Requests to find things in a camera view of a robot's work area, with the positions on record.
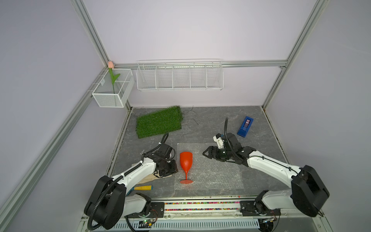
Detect clear bubble wrap sheet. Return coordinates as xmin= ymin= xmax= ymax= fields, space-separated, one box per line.
xmin=174 ymin=143 xmax=244 ymax=190

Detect red plastic wine glass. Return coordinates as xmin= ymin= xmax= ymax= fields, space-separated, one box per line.
xmin=180 ymin=152 xmax=193 ymax=184

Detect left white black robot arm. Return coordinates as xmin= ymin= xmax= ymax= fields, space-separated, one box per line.
xmin=84 ymin=143 xmax=178 ymax=231

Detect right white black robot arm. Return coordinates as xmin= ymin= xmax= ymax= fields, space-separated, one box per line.
xmin=203 ymin=133 xmax=330 ymax=217

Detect cream work glove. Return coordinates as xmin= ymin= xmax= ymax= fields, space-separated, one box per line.
xmin=138 ymin=174 xmax=160 ymax=184

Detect blue tape dispenser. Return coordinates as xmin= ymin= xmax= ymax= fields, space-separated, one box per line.
xmin=237 ymin=116 xmax=254 ymax=137

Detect green artificial grass mat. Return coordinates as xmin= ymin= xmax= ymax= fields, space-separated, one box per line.
xmin=136 ymin=106 xmax=183 ymax=139

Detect artificial pink tulip flower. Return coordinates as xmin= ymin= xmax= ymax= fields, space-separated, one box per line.
xmin=108 ymin=61 xmax=121 ymax=94

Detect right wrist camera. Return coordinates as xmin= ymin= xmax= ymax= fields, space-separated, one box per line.
xmin=213 ymin=134 xmax=224 ymax=149

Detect yellow blue handled tool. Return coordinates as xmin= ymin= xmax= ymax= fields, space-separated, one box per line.
xmin=127 ymin=185 xmax=153 ymax=195

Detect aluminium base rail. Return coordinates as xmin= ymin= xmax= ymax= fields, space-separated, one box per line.
xmin=81 ymin=197 xmax=319 ymax=222

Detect white wire wall shelf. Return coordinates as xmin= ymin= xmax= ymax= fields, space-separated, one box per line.
xmin=136 ymin=59 xmax=224 ymax=91

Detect white mesh wall basket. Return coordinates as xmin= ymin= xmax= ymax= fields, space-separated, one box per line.
xmin=92 ymin=68 xmax=135 ymax=108

